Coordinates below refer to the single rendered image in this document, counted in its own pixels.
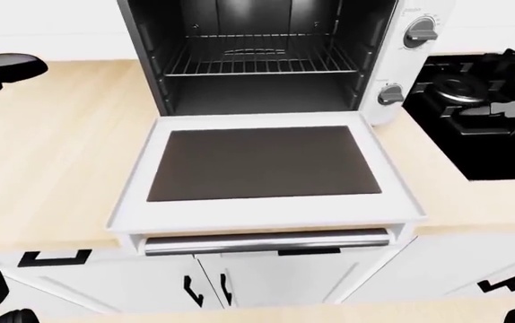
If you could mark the white toaster oven body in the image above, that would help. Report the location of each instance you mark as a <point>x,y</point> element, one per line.
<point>401,67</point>

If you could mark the small grey oven knob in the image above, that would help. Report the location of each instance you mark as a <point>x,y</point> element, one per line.
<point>390,94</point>

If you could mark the large grey oven knob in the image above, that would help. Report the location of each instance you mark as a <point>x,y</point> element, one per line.
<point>420,33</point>

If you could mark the white cabinet door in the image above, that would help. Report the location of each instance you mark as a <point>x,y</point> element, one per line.
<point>118,286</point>
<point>293,279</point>

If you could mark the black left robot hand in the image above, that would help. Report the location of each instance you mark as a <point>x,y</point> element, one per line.
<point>11,67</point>

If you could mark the round black stove burner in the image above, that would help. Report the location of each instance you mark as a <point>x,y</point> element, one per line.
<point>452,89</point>

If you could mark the black stove cooktop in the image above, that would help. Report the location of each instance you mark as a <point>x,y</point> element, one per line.
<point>486,148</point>

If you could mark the white toaster oven door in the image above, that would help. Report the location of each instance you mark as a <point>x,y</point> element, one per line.
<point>266,208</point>

